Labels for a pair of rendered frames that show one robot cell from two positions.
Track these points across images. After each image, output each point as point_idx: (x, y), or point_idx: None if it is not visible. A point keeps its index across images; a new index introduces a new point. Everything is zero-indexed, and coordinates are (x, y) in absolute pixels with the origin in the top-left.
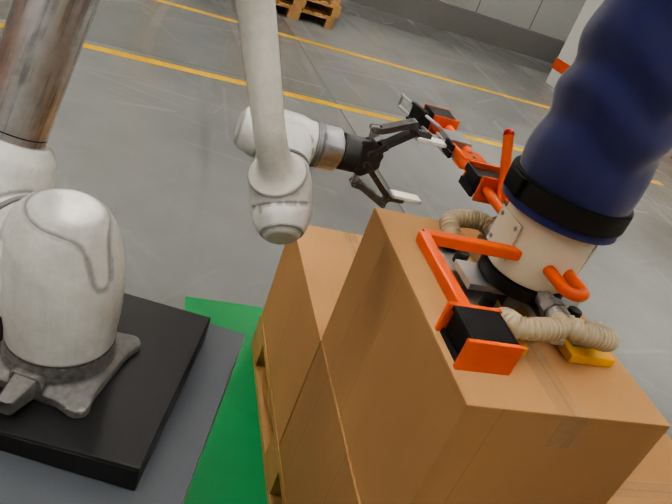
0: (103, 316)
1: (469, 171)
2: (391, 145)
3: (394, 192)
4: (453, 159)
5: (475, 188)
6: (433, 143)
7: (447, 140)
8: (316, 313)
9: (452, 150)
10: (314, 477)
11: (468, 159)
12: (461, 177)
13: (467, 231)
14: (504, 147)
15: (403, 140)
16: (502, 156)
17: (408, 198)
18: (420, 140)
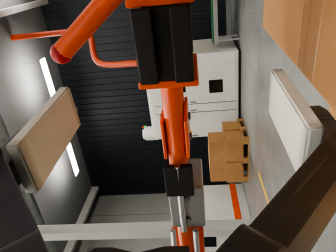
0: None
1: (148, 58)
2: (18, 228)
3: (298, 148)
4: (186, 152)
5: (165, 8)
6: (44, 108)
7: (168, 190)
8: None
9: (173, 165)
10: None
11: (162, 116)
12: (178, 76)
13: (295, 36)
14: (73, 31)
15: (5, 187)
16: (87, 20)
17: (284, 93)
18: (20, 136)
